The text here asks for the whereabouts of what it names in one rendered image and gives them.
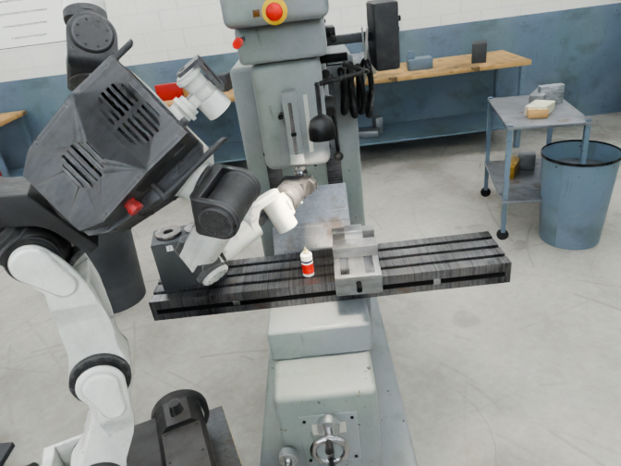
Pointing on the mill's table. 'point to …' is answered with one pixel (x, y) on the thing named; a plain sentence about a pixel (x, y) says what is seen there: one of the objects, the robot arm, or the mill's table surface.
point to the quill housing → (277, 158)
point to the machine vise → (357, 268)
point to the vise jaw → (355, 248)
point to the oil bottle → (307, 263)
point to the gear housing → (282, 42)
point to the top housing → (243, 9)
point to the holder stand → (165, 241)
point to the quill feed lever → (334, 123)
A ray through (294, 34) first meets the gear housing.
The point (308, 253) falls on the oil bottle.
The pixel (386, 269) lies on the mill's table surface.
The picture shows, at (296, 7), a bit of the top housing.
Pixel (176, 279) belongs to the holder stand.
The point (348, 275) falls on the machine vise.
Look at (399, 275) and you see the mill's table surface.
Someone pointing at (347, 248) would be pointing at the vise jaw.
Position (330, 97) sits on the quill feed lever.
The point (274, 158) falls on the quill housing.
